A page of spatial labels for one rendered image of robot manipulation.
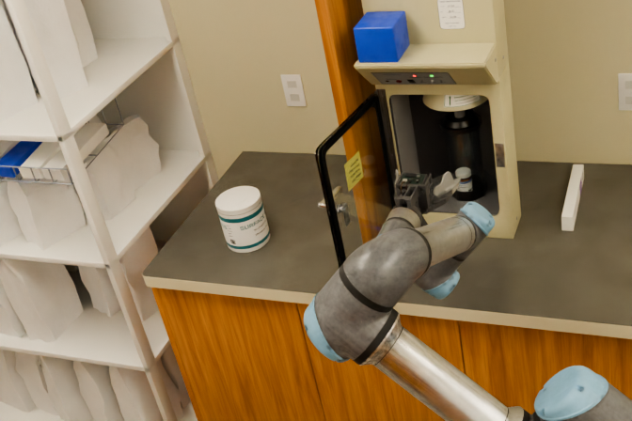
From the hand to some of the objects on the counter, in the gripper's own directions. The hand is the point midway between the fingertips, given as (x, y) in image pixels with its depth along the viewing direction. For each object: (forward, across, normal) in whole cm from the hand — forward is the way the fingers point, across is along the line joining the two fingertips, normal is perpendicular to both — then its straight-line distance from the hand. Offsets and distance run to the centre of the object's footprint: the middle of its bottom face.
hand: (430, 179), depth 217 cm
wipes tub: (+10, +61, +31) cm, 69 cm away
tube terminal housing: (+32, +2, +31) cm, 44 cm away
